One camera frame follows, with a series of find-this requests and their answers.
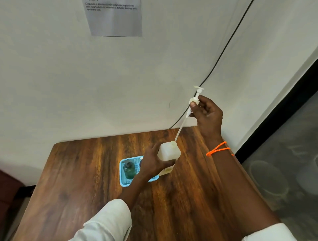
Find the person's right hand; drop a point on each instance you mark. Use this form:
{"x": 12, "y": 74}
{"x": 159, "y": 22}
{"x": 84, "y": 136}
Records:
{"x": 208, "y": 118}

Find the person's left hand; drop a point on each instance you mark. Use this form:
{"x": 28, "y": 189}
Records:
{"x": 151, "y": 162}

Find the person's right thumb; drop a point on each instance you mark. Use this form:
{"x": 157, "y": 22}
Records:
{"x": 193, "y": 106}

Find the person's left thumb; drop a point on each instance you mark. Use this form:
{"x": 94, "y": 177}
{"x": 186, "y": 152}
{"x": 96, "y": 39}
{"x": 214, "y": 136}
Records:
{"x": 167, "y": 163}

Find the white pump dispenser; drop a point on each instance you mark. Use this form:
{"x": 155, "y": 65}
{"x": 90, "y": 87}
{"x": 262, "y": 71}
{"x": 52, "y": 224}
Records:
{"x": 189, "y": 109}

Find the white plastic bottle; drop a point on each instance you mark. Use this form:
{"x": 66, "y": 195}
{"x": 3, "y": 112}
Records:
{"x": 169, "y": 155}

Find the person's right forearm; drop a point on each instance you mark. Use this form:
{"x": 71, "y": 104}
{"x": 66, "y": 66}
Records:
{"x": 238, "y": 188}

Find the person's left forearm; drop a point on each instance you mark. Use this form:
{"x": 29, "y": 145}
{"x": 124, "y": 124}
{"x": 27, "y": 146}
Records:
{"x": 129, "y": 191}

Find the green glass bottle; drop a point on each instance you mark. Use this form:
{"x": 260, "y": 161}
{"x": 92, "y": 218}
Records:
{"x": 129, "y": 169}

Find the blue plastic tray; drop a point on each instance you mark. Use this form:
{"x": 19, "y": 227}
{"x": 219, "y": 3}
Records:
{"x": 126, "y": 180}

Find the orange thread wristband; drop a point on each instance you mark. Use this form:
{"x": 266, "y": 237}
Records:
{"x": 217, "y": 149}

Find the wooden table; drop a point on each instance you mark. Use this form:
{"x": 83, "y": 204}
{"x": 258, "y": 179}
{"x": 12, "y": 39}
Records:
{"x": 99, "y": 193}

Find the white sleeve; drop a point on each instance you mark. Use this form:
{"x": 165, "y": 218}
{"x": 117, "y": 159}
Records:
{"x": 106, "y": 222}
{"x": 269, "y": 233}

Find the printed paper sheet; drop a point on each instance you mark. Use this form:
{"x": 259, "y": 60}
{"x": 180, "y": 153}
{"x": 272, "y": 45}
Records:
{"x": 114, "y": 19}

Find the dark red chair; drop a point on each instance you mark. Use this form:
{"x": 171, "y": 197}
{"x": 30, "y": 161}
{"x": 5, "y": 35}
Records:
{"x": 10, "y": 196}

